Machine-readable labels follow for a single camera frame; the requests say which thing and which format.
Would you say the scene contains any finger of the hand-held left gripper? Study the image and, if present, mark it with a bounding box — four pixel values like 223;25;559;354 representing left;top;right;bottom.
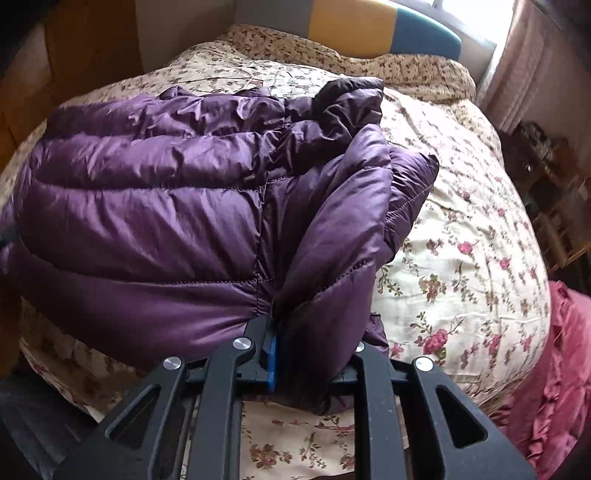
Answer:
330;342;539;480
53;316;280;480

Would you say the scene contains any wooden wardrobe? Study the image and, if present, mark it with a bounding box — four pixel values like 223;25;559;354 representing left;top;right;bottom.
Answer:
0;0;144;160

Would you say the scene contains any pale patterned curtain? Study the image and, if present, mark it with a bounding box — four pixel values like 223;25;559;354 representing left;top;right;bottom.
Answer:
480;0;591;134

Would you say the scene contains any bed with floral quilt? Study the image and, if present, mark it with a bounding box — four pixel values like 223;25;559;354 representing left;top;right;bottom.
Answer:
0;58;552;480

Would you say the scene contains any grey yellow blue headboard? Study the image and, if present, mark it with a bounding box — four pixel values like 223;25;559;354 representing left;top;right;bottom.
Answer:
235;0;462;61

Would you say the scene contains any window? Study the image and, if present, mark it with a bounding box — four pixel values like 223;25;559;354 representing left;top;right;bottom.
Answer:
431;0;515;47

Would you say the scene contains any small-floral folded duvet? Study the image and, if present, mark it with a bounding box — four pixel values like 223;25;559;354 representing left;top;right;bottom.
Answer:
217;23;476;104

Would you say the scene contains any cluttered side table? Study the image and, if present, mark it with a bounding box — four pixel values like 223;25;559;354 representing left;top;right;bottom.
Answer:
505;121;578;185

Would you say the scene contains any pink ruffled cloth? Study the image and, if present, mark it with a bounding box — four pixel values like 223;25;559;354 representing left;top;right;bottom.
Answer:
489;279;591;480

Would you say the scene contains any wooden bedside shelf with items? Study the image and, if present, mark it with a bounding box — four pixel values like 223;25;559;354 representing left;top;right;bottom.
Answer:
526;152;591;278

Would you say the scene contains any purple puffer jacket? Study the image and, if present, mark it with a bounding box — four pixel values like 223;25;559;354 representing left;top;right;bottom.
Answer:
0;78;439;414

